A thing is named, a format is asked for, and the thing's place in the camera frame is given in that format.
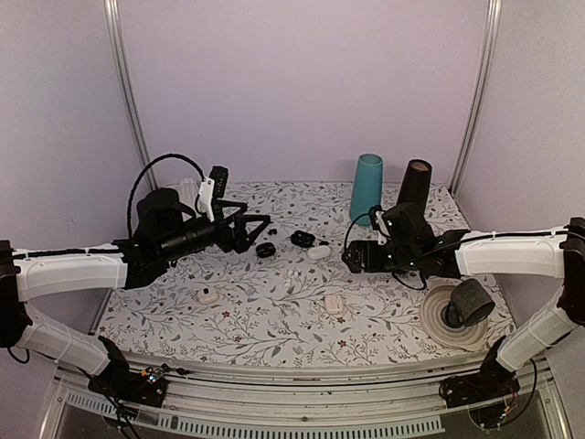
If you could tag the left aluminium frame post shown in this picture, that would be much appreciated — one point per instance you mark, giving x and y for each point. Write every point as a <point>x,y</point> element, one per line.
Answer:
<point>114,25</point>

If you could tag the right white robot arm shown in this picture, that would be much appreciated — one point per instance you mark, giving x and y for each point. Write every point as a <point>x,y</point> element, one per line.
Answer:
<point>410,245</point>

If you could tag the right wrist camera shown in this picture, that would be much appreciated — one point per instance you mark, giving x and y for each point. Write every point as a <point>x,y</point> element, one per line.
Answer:
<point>377,223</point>

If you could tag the teal vase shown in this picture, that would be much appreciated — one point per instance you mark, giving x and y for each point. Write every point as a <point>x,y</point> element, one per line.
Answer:
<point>367,187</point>

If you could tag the white case with black dot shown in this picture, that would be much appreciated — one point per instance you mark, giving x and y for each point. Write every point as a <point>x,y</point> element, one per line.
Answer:
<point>207,296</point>

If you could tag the front aluminium rail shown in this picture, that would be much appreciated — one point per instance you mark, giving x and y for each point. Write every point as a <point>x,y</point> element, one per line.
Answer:
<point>383,401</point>

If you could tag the white ribbed plate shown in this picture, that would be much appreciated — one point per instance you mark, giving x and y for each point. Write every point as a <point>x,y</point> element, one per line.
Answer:
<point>470,339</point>

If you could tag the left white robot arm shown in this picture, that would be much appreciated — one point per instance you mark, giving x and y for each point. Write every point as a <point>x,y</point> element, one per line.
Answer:
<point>167,231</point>

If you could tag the floral patterned table mat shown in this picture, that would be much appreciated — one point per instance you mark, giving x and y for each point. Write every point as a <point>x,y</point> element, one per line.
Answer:
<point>270,312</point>

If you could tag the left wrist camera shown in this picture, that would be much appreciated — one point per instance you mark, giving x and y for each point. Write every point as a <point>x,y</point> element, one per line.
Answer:
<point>220,176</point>

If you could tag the white ribbed vase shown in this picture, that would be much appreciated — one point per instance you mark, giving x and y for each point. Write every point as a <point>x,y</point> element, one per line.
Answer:
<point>188,191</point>

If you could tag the white oval earbud case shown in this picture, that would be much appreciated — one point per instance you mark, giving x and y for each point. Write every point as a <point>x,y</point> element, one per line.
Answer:
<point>319,252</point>

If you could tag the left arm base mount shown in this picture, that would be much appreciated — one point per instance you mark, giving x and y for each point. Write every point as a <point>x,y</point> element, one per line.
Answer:
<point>118,382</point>

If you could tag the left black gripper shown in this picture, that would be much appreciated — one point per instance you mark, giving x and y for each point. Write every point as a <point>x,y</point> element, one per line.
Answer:
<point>239,241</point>

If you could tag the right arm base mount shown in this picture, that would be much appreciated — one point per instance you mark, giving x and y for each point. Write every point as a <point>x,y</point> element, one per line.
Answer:
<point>491,381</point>

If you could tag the black round earbud case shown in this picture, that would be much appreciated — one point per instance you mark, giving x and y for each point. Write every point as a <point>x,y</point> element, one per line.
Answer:
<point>265,250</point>

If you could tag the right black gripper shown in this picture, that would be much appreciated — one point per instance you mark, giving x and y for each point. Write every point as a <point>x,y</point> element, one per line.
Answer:
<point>357,248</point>

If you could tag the cream earbud charging case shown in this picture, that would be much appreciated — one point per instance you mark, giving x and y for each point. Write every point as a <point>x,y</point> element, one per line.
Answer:
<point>334,305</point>

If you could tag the aluminium frame post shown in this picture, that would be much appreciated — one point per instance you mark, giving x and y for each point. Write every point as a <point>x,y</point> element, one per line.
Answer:
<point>114,25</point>
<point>486,60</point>

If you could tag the dark grey mug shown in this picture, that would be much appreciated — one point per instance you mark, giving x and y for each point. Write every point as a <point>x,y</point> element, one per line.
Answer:
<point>469,304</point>

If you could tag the black vase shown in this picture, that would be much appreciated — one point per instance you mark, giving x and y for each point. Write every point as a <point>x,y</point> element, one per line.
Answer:
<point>415,185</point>

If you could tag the black open earbud case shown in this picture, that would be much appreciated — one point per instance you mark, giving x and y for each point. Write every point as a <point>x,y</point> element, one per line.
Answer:
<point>302,239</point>

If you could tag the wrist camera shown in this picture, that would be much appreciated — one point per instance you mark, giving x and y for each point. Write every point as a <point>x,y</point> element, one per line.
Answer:
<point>220,176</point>
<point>377,223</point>

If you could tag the right aluminium frame post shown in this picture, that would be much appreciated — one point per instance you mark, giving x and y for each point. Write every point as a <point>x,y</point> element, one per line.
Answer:
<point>486,60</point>

